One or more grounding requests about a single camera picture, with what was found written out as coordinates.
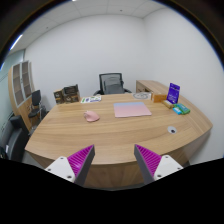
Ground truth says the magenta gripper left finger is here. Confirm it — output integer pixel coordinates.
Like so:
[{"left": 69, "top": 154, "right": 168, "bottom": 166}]
[{"left": 46, "top": 145, "right": 95, "bottom": 186}]

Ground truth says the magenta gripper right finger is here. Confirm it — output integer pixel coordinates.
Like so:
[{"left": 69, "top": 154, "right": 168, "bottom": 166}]
[{"left": 134, "top": 145, "right": 182, "bottom": 185}]

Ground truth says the pink computer mouse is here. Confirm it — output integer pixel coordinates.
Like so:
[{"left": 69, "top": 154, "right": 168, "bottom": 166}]
[{"left": 84, "top": 111, "right": 100, "bottom": 122}]

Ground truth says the pink blue mouse pad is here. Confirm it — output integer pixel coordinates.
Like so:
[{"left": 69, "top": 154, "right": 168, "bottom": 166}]
[{"left": 114, "top": 102, "right": 151, "bottom": 118}]

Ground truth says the wooden conference table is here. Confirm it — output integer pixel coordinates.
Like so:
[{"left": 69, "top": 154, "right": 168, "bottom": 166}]
[{"left": 26, "top": 94, "right": 212, "bottom": 188}]

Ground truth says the green blue packet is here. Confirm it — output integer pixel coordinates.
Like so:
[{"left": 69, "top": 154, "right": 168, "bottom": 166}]
[{"left": 173, "top": 103, "right": 190, "bottom": 115}]

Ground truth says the black leather armchair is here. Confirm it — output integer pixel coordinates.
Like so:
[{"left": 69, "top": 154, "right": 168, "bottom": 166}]
[{"left": 0, "top": 115, "right": 29, "bottom": 162}]

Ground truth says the white green leaflet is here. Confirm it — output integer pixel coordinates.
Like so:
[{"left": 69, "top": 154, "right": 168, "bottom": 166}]
[{"left": 81, "top": 95, "right": 101, "bottom": 103}]

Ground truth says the small black swivel chair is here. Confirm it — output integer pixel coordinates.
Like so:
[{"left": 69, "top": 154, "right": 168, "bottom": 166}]
[{"left": 28, "top": 90, "right": 46, "bottom": 121}]

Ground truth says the round white patterned coaster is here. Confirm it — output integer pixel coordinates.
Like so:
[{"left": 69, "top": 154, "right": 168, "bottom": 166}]
[{"left": 133, "top": 92, "right": 151, "bottom": 100}]

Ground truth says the brown cardboard box stack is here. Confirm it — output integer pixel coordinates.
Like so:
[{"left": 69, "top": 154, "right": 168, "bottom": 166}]
[{"left": 53, "top": 85, "right": 80, "bottom": 104}]

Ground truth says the purple standing card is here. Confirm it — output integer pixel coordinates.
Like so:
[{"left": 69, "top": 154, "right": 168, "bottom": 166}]
[{"left": 167, "top": 83, "right": 180, "bottom": 104}]

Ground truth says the wooden side cabinet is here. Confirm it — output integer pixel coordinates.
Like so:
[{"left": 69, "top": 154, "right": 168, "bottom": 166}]
[{"left": 136, "top": 80, "right": 168, "bottom": 103}]

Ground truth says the black mesh office chair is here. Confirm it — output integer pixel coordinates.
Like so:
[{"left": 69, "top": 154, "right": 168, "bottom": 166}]
[{"left": 94, "top": 73, "right": 130, "bottom": 95}]

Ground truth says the tall wooden glass cabinet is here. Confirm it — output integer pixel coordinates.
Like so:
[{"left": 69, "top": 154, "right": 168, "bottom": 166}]
[{"left": 8, "top": 61, "right": 37, "bottom": 130}]

